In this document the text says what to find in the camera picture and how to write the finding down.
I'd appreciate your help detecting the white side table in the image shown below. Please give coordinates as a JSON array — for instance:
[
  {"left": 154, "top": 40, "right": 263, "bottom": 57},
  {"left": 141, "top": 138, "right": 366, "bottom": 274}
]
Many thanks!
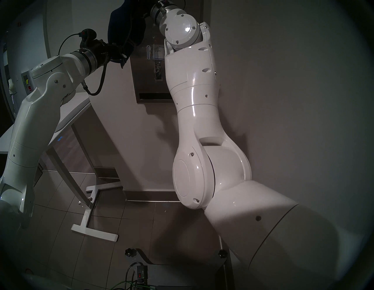
[{"left": 0, "top": 92, "right": 122, "bottom": 242}]

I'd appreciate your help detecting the stainless steel wall dispenser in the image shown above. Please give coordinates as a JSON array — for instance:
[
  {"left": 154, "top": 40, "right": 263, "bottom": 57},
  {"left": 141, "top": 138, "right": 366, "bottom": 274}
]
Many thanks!
[{"left": 125, "top": 0, "right": 204, "bottom": 103}]

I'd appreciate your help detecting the white wall cabinet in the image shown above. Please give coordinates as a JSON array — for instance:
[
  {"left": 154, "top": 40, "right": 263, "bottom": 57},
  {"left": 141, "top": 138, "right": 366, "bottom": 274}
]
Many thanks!
[{"left": 21, "top": 70, "right": 33, "bottom": 94}]

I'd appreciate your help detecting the green base cable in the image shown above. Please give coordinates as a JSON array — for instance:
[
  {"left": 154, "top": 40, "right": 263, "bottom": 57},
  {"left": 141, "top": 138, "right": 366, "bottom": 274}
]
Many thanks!
[{"left": 107, "top": 280, "right": 146, "bottom": 290}]

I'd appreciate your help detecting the white rectangular dispenser label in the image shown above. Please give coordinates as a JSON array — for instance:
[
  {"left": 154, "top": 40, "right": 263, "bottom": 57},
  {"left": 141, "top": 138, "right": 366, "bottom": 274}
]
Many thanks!
[{"left": 146, "top": 45, "right": 166, "bottom": 60}]

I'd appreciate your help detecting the thin black left camera cable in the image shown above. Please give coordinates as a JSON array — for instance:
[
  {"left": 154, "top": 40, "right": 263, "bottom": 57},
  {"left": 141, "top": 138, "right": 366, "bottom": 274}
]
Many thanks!
[{"left": 58, "top": 33, "right": 84, "bottom": 56}]

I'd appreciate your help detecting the dark blue cloth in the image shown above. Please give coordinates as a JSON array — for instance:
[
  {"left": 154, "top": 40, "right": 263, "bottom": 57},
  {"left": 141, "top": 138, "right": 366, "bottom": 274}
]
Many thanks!
[{"left": 108, "top": 0, "right": 148, "bottom": 59}]

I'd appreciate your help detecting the thick black left wrist cable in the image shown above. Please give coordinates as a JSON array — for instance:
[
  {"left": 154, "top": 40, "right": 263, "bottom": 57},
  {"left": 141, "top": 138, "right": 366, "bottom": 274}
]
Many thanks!
[{"left": 82, "top": 60, "right": 107, "bottom": 96}]

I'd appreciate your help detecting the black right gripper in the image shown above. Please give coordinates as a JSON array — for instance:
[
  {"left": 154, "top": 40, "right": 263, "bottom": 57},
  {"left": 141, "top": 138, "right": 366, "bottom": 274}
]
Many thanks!
[{"left": 136, "top": 0, "right": 152, "bottom": 18}]

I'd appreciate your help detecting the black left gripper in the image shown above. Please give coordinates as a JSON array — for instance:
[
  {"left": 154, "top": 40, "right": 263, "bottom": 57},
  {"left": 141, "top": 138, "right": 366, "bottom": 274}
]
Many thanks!
[{"left": 95, "top": 40, "right": 129, "bottom": 69}]

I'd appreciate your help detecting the dark metal robot base platform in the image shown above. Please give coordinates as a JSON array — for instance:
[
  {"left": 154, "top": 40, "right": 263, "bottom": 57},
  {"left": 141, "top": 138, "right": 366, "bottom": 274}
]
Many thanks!
[{"left": 126, "top": 248, "right": 234, "bottom": 290}]

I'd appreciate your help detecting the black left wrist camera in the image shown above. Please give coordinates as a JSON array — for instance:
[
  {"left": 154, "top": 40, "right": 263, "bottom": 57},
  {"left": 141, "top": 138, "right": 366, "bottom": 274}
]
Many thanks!
[{"left": 80, "top": 29, "right": 97, "bottom": 47}]

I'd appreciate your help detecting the black base cable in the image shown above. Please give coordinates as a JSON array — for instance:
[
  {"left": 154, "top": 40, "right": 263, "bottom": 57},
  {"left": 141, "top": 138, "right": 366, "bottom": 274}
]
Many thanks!
[{"left": 126, "top": 262, "right": 143, "bottom": 285}]

